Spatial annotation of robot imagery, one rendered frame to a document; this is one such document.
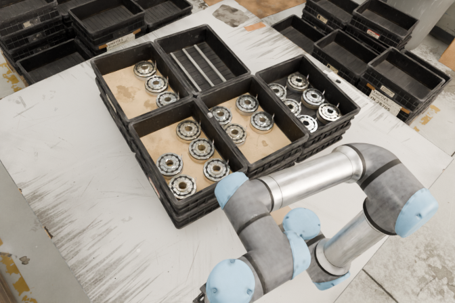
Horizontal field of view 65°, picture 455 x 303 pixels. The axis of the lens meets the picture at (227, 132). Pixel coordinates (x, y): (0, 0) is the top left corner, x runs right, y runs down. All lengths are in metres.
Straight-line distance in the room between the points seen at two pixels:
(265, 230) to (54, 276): 1.68
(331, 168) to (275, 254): 0.27
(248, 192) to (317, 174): 0.18
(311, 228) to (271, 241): 0.57
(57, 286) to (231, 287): 1.66
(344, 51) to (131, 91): 1.70
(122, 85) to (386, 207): 1.22
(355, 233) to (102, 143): 1.11
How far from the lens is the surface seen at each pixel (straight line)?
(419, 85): 2.66
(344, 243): 1.09
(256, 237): 0.67
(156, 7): 2.94
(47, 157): 1.69
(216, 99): 1.58
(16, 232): 2.38
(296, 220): 1.23
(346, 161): 0.87
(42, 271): 2.25
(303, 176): 0.78
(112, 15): 2.68
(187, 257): 1.41
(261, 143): 1.51
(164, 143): 1.48
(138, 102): 1.62
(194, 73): 1.74
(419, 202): 0.91
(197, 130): 1.48
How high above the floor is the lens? 2.04
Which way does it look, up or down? 53 degrees down
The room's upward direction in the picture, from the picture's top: 10 degrees clockwise
